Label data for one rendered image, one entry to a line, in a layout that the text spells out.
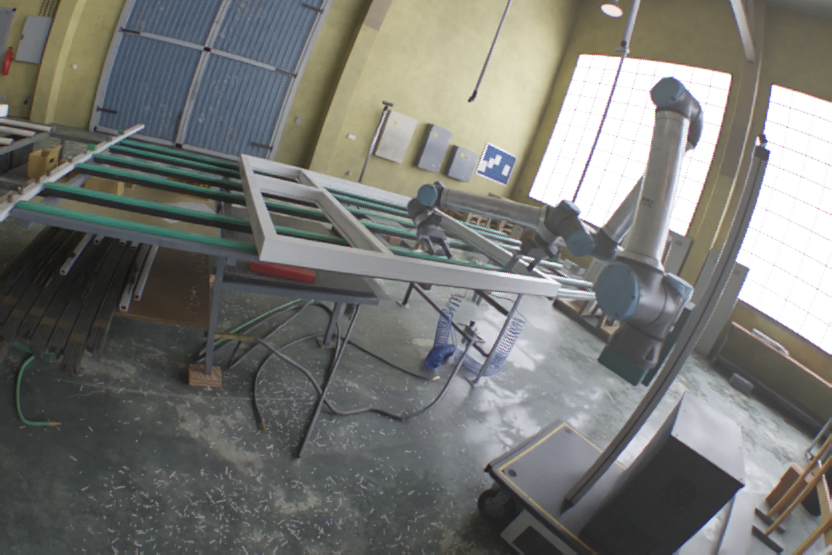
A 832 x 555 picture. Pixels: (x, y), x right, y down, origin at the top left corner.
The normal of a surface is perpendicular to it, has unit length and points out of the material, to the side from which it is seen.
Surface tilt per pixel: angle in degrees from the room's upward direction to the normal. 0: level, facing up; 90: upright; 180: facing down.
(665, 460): 90
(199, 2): 90
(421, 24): 90
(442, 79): 90
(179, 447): 0
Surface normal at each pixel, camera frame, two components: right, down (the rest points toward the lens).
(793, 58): -0.80, -0.16
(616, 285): -0.93, -0.18
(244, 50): 0.48, 0.39
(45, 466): 0.35, -0.91
